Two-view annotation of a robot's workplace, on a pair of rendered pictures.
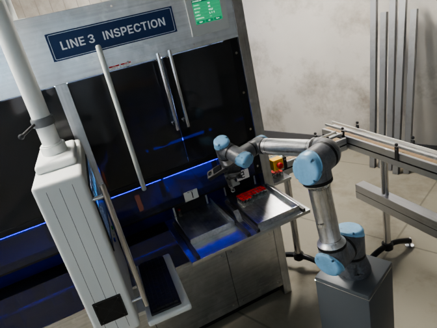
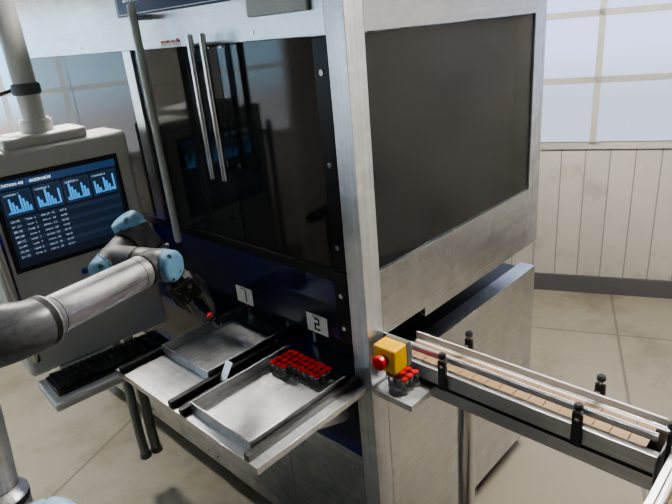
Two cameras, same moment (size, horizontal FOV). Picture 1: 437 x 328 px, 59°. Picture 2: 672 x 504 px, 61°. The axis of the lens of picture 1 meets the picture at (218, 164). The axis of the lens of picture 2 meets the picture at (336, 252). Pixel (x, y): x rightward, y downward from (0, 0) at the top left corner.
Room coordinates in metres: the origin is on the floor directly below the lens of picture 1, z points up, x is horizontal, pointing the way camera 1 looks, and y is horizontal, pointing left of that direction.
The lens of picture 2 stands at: (1.53, -1.47, 1.82)
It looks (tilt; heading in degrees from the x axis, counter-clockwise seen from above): 22 degrees down; 64
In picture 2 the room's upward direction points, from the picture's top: 5 degrees counter-clockwise
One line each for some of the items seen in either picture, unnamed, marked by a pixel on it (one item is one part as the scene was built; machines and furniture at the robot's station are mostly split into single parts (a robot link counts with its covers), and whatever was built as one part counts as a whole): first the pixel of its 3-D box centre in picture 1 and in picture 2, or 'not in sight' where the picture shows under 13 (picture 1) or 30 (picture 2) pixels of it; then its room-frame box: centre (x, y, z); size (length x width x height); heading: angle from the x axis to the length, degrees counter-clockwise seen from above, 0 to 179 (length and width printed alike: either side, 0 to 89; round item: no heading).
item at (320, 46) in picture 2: (246, 109); (333, 204); (2.13, -0.23, 1.40); 0.05 x 0.01 x 0.80; 109
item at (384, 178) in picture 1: (385, 205); not in sight; (2.26, -1.08, 0.46); 0.09 x 0.09 x 0.77; 19
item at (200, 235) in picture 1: (201, 219); (228, 339); (1.89, 0.16, 0.90); 0.34 x 0.26 x 0.04; 19
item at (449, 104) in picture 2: not in sight; (462, 128); (2.61, -0.14, 1.50); 0.85 x 0.01 x 0.59; 19
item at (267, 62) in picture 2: (212, 101); (281, 155); (2.07, -0.05, 1.50); 0.43 x 0.01 x 0.59; 109
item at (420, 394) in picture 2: (277, 177); (407, 387); (2.24, -0.35, 0.87); 0.14 x 0.13 x 0.02; 19
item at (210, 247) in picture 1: (234, 217); (245, 373); (1.88, -0.02, 0.87); 0.70 x 0.48 x 0.02; 109
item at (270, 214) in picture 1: (263, 204); (269, 393); (1.90, -0.20, 0.90); 0.34 x 0.26 x 0.04; 19
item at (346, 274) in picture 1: (352, 259); not in sight; (1.35, -0.48, 0.84); 0.15 x 0.15 x 0.10
